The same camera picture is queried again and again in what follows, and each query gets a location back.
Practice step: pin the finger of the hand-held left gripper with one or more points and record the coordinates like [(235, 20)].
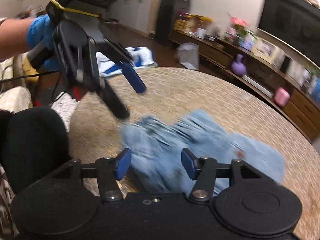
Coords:
[(116, 105), (135, 80)]

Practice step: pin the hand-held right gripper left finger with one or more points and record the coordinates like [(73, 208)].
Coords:
[(123, 163)]

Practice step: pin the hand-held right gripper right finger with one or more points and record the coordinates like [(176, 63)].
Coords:
[(188, 163)]

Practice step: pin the blue denim dress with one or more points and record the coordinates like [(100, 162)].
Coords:
[(162, 142)]

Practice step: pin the person's left forearm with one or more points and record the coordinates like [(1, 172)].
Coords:
[(12, 40)]

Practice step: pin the person's left hand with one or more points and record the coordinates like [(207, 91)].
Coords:
[(37, 32)]

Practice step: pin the blue and white polo shirt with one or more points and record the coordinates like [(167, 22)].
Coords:
[(142, 56)]

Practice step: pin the red and black exercise machine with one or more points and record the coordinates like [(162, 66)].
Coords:
[(76, 92)]

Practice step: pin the yellow blanket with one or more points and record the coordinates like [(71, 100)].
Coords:
[(30, 72)]

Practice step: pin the white floral garment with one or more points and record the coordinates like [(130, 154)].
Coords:
[(65, 107)]

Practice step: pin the beige lace tablecloth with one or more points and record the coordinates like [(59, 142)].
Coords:
[(187, 92)]

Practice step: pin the clear plastic bag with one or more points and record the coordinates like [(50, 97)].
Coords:
[(187, 56)]

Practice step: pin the black tower speaker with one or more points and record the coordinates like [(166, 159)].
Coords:
[(165, 22)]

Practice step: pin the white kitchen cabinet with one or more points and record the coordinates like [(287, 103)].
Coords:
[(135, 12)]

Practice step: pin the cream quilted sofa cover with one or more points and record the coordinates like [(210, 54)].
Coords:
[(15, 97)]

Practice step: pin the stack of yellow boxes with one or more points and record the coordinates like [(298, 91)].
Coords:
[(190, 21)]

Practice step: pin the person's dark pants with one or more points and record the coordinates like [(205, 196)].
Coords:
[(32, 142)]

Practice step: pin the purple kettlebell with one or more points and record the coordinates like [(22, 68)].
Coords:
[(238, 67)]

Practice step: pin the white soundbar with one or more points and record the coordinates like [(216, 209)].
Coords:
[(257, 85)]

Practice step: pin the pink case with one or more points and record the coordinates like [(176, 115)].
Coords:
[(282, 97)]

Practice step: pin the pink flowers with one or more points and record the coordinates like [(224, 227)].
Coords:
[(238, 22)]

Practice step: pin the wooden TV cabinet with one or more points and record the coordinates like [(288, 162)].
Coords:
[(300, 110)]

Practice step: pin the black television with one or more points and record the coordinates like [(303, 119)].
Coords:
[(287, 22)]

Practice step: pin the cream photo frame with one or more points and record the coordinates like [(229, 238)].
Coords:
[(265, 48)]

